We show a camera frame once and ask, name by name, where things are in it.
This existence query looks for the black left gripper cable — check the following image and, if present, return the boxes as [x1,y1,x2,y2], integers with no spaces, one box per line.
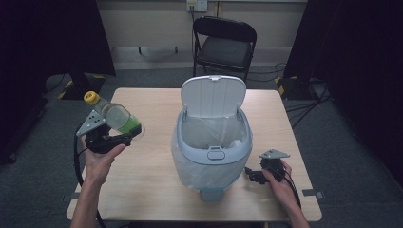
[73,124,107,228]

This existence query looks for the clear bottle with yellow cap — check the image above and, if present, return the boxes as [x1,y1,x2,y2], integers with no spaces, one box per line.
[83,90,146,141]

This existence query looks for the person's left hand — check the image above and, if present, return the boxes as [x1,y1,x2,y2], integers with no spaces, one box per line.
[80,135,127,188]

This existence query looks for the white and blue trash bin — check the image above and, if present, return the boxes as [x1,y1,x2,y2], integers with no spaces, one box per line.
[170,74,254,202]

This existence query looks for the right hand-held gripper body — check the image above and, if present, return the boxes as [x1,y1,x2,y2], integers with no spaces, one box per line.
[258,149,291,183]

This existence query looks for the grey tape strip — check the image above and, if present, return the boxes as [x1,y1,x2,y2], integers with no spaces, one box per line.
[301,188,325,200]
[61,191,81,202]

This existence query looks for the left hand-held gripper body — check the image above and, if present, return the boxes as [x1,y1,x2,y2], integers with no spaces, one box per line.
[75,108,133,156]

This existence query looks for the black wall cable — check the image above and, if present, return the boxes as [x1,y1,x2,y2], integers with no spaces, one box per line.
[189,9,196,66]

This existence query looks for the white wall outlet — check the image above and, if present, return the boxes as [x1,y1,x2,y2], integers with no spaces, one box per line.
[185,0,209,13]

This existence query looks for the black floor cables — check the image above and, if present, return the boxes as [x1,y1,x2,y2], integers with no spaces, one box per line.
[275,62,333,129]

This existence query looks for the black curtain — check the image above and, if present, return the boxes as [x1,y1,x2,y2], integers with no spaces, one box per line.
[282,0,403,188]
[0,0,117,165]

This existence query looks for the black folding chair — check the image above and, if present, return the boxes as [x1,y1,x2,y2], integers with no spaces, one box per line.
[192,15,258,84]

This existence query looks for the person's right hand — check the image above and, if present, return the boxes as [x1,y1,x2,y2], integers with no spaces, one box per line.
[261,160,299,204]

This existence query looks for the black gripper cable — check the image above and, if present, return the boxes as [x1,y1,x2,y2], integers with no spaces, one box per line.
[73,124,107,228]
[283,170,302,210]

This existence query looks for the clear plastic bin liner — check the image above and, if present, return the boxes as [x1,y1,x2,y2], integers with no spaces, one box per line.
[170,114,254,192]

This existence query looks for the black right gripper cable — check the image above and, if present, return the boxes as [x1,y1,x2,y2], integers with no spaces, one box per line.
[283,170,302,210]

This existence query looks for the stand base with striped tape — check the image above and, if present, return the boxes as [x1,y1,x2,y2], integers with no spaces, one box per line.
[274,75,317,101]
[56,72,107,101]

